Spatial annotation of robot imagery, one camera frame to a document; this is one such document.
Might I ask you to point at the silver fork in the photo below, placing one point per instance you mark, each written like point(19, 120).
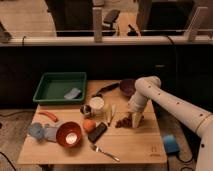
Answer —
point(98, 149)

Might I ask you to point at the purple bowl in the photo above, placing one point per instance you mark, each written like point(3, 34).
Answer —
point(127, 87)

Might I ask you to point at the black rectangular block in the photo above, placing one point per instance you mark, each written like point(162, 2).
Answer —
point(97, 132)

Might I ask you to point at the grey sponge in tray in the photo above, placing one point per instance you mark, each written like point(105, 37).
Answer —
point(72, 94)

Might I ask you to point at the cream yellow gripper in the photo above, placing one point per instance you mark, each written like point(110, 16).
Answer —
point(136, 119)

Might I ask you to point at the yellow banana peel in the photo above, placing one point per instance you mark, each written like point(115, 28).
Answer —
point(110, 111)

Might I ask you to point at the grey cloth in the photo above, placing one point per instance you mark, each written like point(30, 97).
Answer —
point(51, 130)

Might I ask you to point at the red bowl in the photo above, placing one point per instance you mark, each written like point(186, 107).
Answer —
point(69, 134)

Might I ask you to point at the wooden table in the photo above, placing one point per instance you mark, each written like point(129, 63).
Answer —
point(132, 146)

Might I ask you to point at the small dark jar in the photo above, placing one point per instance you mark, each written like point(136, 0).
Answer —
point(86, 111)

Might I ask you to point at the blue floor object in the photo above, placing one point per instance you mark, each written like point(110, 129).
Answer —
point(170, 144)

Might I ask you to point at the purple grape bunch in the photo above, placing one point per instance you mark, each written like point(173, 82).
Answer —
point(125, 122)

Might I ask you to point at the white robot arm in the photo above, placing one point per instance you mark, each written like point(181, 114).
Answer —
point(197, 119)

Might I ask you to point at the orange carrot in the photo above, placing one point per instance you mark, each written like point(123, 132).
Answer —
point(50, 115)

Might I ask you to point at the orange fruit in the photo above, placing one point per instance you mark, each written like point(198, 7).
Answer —
point(89, 125)

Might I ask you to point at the white railing bar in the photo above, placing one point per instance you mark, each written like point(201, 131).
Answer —
point(106, 41)

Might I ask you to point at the green plastic tray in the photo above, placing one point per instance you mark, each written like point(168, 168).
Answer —
point(53, 86)

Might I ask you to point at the white cup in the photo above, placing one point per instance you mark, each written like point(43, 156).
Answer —
point(96, 104)

